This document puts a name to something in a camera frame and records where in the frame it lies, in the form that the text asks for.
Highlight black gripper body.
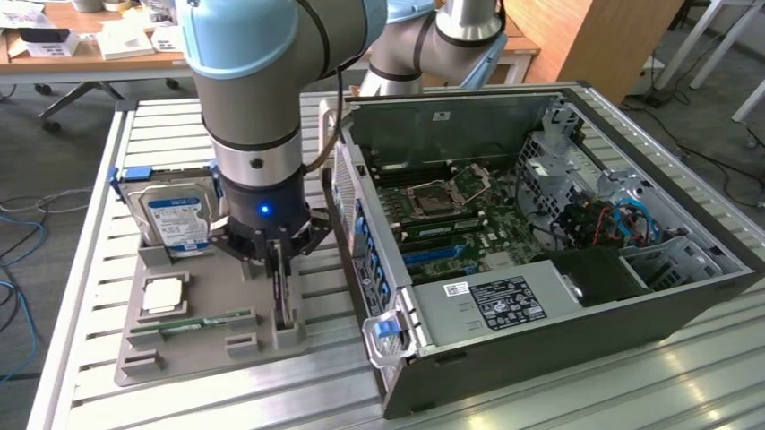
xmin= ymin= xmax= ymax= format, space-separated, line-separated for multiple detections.
xmin=222 ymin=176 xmax=312 ymax=245

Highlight black graphics card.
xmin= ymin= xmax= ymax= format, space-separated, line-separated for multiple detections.
xmin=268 ymin=259 xmax=298 ymax=332

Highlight blue card retainer strip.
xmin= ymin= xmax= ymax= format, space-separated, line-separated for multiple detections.
xmin=351 ymin=203 xmax=394 ymax=310

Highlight grey parts rack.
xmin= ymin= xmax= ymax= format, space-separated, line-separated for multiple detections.
xmin=112 ymin=232 xmax=310 ymax=389

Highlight silver CPU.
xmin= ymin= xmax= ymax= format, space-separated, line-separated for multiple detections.
xmin=141 ymin=277 xmax=184 ymax=314

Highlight green RAM stick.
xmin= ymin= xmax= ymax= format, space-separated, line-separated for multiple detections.
xmin=129 ymin=313 xmax=256 ymax=335

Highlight CPU socket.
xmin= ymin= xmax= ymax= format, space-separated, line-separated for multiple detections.
xmin=406 ymin=182 xmax=455 ymax=216

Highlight blue expansion slot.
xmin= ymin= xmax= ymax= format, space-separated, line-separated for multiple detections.
xmin=403 ymin=244 xmax=471 ymax=266

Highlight blue case latch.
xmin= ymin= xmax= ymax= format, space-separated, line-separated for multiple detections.
xmin=370 ymin=320 xmax=399 ymax=344

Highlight metal socket cover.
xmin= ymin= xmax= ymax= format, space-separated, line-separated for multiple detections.
xmin=451 ymin=163 xmax=495 ymax=202

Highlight grey power supply unit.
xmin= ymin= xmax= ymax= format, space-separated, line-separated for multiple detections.
xmin=411 ymin=262 xmax=585 ymax=348

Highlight green motherboard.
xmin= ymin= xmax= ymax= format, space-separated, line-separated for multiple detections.
xmin=372 ymin=156 xmax=539 ymax=281

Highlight office chair base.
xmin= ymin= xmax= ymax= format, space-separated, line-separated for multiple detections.
xmin=32 ymin=80 xmax=180 ymax=133

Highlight perforated metal disk bay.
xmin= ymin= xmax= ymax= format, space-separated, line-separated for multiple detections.
xmin=514 ymin=132 xmax=606 ymax=225

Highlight white box with label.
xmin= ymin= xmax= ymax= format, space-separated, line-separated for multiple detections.
xmin=151 ymin=24 xmax=187 ymax=54

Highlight flat white box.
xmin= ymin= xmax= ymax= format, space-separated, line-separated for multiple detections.
xmin=95 ymin=20 xmax=155 ymax=61

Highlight wooden desk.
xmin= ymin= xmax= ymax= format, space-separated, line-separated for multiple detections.
xmin=0 ymin=0 xmax=542 ymax=75

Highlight black open PC case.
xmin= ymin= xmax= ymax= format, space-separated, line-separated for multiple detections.
xmin=318 ymin=87 xmax=756 ymax=420

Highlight white box black lid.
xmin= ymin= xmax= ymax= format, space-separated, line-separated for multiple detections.
xmin=17 ymin=27 xmax=80 ymax=58

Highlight small metal disk bay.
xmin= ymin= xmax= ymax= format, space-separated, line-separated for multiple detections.
xmin=618 ymin=236 xmax=725 ymax=292

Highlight wooden cabinet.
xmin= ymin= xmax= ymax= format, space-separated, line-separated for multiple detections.
xmin=507 ymin=0 xmax=686 ymax=104

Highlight white table legs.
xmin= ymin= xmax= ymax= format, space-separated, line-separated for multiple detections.
xmin=654 ymin=0 xmax=765 ymax=123

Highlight hard disk with blue bracket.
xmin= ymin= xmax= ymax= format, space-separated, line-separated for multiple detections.
xmin=108 ymin=160 xmax=232 ymax=261

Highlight grey floor cable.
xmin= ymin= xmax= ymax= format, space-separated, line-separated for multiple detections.
xmin=0 ymin=187 xmax=95 ymax=214

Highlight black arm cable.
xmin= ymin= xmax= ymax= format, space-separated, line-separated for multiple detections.
xmin=296 ymin=0 xmax=348 ymax=174

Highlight blue floor cable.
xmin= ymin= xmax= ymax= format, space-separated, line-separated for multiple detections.
xmin=0 ymin=214 xmax=47 ymax=382

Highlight red wire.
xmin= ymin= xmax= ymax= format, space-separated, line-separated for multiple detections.
xmin=590 ymin=203 xmax=622 ymax=245

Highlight blue wire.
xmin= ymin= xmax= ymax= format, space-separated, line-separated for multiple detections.
xmin=611 ymin=196 xmax=662 ymax=247

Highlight black floor cable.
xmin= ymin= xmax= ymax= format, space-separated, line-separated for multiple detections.
xmin=621 ymin=44 xmax=765 ymax=207

